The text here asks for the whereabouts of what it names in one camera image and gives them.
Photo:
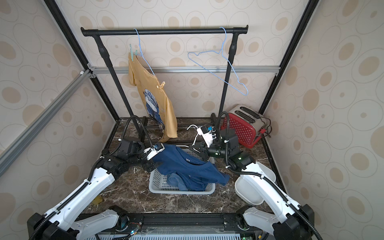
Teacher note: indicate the yellow plastic clothespin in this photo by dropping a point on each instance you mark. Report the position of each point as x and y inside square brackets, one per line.
[161, 86]

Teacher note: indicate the white plastic bin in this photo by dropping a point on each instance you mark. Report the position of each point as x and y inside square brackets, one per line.
[246, 191]

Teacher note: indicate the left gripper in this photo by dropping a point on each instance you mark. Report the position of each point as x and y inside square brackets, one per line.
[148, 164]

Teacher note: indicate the teal plastic clothespin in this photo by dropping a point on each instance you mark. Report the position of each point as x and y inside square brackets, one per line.
[133, 53]

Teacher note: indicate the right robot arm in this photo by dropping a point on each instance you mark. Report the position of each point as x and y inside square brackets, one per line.
[271, 210]

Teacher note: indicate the mustard yellow t-shirt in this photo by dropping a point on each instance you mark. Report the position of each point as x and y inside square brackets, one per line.
[158, 105]

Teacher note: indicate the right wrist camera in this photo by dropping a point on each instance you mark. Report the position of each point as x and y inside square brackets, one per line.
[206, 133]

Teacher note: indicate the navy blue t-shirt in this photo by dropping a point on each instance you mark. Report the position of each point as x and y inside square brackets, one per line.
[195, 177]

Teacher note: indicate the red polka dot toaster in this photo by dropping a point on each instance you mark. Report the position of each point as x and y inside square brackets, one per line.
[249, 125]

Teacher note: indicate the yellow object on table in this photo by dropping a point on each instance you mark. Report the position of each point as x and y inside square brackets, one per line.
[97, 200]

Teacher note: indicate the light blue t-shirt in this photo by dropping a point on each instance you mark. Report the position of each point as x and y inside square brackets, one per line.
[175, 180]

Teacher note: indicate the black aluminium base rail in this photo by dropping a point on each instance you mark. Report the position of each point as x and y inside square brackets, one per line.
[140, 222]

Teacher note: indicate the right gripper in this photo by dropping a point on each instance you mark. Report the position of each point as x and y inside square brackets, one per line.
[200, 147]

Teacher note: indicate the black clothes rack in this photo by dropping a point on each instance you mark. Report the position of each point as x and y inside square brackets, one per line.
[196, 92]

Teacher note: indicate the white plastic basket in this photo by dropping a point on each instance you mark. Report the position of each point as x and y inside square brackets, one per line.
[158, 182]

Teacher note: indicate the white wire hanger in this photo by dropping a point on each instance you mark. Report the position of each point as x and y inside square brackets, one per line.
[189, 137]

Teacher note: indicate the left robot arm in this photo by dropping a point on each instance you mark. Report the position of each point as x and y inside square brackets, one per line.
[61, 221]

